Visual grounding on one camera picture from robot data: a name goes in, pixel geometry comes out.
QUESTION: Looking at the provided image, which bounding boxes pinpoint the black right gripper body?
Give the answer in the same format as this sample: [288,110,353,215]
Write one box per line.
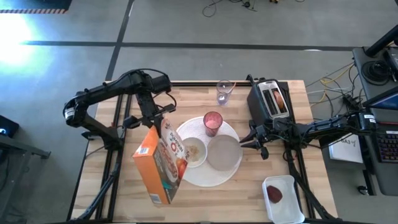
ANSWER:
[248,119,296,147]

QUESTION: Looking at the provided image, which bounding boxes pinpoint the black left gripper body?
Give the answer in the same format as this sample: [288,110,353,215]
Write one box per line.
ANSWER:
[136,91,177,127]

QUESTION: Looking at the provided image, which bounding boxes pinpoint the small grey plate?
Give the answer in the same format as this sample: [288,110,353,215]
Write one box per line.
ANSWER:
[206,134,243,171]

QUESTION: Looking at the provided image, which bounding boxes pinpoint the toast slice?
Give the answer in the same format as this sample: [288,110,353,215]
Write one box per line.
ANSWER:
[273,90,285,110]

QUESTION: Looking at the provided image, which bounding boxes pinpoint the red plastic tumbler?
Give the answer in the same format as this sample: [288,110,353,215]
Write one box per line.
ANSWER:
[203,111,224,138]

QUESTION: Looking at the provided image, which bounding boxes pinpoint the pumpkin cereal box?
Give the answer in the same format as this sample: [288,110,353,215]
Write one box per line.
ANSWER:
[132,118,190,205]

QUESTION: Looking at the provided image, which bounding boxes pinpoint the white ceramic bowl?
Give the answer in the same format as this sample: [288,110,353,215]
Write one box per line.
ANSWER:
[182,137,208,168]

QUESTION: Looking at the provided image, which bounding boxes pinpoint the dark red apple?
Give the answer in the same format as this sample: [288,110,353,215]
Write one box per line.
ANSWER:
[266,185,283,204]

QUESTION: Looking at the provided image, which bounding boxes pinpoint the white plastic bin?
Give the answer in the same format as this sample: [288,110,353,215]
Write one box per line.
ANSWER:
[261,174,305,224]

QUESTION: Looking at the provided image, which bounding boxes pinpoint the black toaster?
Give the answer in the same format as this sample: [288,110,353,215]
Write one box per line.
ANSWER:
[247,77,293,128]

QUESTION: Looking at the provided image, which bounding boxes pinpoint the clear glass tumbler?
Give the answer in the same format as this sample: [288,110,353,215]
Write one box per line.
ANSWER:
[216,80,236,105]

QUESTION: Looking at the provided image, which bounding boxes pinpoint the white round woven placemat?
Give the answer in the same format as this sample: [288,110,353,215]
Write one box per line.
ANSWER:
[176,116,243,187]

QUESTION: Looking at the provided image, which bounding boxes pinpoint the white notebook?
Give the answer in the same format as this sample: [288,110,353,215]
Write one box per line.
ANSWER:
[328,133,364,164]

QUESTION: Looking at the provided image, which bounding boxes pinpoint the black power strip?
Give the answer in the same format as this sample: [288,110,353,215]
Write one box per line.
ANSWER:
[341,93,363,111]

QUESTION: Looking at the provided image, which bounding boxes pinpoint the laptop with blue screen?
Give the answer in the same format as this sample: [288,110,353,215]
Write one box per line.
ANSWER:
[362,86,398,124]

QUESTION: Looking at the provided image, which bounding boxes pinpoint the black keyboard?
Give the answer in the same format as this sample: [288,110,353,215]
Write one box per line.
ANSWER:
[374,129,398,164]

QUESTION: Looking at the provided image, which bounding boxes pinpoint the grey desk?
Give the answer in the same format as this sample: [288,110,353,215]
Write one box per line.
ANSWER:
[353,46,398,197]

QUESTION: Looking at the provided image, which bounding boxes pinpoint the grey metal cart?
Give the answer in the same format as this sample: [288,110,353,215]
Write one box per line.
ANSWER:
[0,133,52,224]

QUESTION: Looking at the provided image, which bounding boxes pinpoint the black cylindrical pole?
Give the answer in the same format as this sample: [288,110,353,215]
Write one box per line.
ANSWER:
[365,24,398,58]

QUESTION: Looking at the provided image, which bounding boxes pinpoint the black box with blue light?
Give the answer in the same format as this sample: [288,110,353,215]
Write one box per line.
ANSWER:
[0,114,20,147]

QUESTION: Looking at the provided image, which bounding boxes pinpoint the hazard striped floor mat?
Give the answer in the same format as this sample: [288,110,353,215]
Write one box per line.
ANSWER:
[0,0,73,14]

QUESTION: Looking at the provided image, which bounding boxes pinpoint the black aluminium table frame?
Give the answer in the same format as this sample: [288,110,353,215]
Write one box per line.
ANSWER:
[67,74,343,224]

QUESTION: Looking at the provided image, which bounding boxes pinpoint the black toaster cord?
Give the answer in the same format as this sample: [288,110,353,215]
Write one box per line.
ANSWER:
[245,73,265,82]

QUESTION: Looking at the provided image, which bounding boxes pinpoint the coiled black cable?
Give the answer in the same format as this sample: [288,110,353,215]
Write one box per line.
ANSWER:
[361,60,392,86]

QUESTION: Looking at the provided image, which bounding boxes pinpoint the black floor cables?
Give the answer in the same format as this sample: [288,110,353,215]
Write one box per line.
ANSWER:
[201,0,259,18]

